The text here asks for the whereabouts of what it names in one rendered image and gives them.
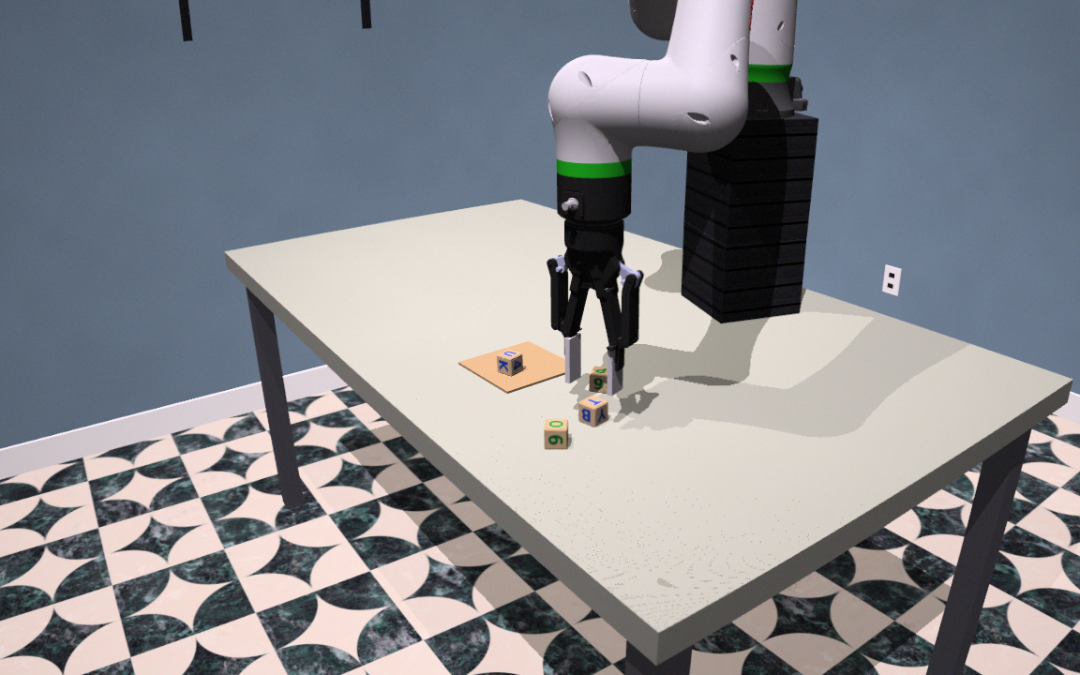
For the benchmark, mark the peach flat mat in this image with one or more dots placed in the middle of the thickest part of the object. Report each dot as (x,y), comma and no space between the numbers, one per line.
(539,365)

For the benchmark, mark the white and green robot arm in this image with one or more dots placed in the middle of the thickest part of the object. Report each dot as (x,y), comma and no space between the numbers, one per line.
(695,99)

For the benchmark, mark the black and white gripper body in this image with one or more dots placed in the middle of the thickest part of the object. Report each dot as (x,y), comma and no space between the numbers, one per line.
(593,245)

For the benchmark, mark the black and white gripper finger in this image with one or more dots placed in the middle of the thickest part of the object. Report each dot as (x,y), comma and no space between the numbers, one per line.
(566,316)
(622,327)

